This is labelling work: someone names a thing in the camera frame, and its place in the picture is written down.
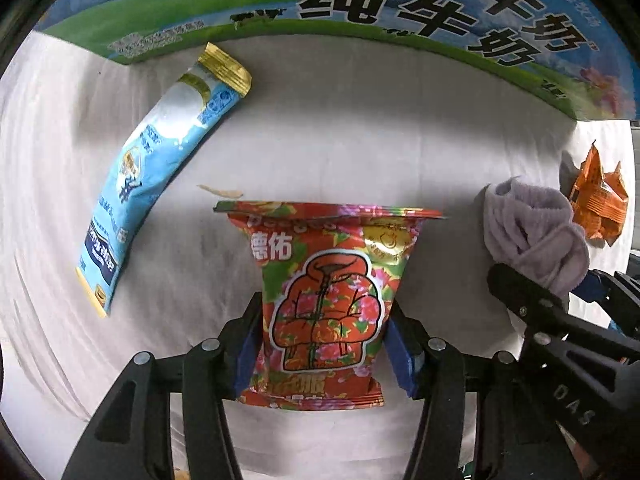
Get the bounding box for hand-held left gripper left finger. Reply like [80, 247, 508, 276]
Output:
[60, 289, 265, 480]

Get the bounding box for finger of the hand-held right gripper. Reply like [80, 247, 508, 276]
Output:
[575, 269, 640, 341]
[486, 263, 640, 480]

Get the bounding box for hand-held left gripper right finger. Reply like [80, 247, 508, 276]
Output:
[384, 305, 561, 480]

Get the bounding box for grey fluffy cloth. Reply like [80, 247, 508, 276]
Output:
[482, 176, 592, 302]

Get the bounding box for red floral tissue packet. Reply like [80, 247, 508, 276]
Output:
[212, 200, 449, 412]

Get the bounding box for orange snack packet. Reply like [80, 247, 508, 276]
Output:
[569, 141, 630, 248]

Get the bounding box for light blue milk pouch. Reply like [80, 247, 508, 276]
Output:
[75, 42, 252, 319]

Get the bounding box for blue green milk carton box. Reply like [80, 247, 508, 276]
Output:
[35, 0, 636, 122]

